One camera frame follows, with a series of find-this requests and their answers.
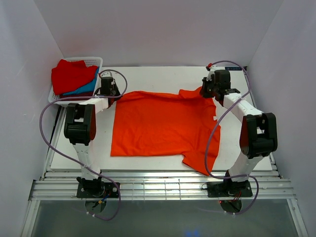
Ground orange t shirt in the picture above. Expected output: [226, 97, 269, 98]
[111, 88, 221, 175]

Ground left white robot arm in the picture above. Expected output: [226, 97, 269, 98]
[64, 75, 120, 198]

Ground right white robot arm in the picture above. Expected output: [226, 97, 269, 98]
[200, 67, 277, 198]

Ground blue table label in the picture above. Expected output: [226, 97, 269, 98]
[225, 67, 243, 71]

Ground blue t shirt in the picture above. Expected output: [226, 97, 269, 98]
[62, 67, 100, 96]

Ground dark maroon t shirt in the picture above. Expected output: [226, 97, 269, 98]
[59, 91, 93, 98]

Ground white plastic basket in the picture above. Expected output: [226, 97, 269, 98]
[48, 57, 103, 102]

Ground red t shirt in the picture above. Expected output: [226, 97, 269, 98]
[51, 59, 98, 95]

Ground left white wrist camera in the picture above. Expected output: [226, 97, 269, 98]
[99, 71, 115, 85]

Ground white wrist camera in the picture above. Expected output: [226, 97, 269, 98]
[99, 71, 115, 85]
[206, 63, 218, 80]

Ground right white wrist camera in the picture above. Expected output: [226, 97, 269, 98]
[206, 63, 218, 80]

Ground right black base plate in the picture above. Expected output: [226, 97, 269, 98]
[206, 180, 253, 198]

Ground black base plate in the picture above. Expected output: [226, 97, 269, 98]
[76, 181, 119, 198]
[206, 180, 253, 198]

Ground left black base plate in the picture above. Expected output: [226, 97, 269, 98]
[76, 181, 119, 198]

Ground aluminium frame rails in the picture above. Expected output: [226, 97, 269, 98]
[29, 170, 296, 201]

